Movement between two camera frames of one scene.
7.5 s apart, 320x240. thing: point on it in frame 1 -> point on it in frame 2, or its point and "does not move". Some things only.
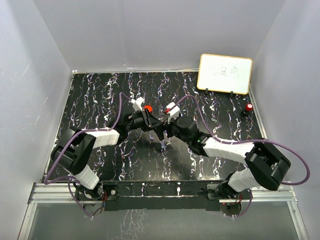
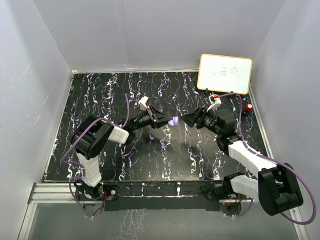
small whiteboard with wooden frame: [225, 73] does not move
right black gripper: [162, 127] -> [193, 118]
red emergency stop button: [249, 107] does not move
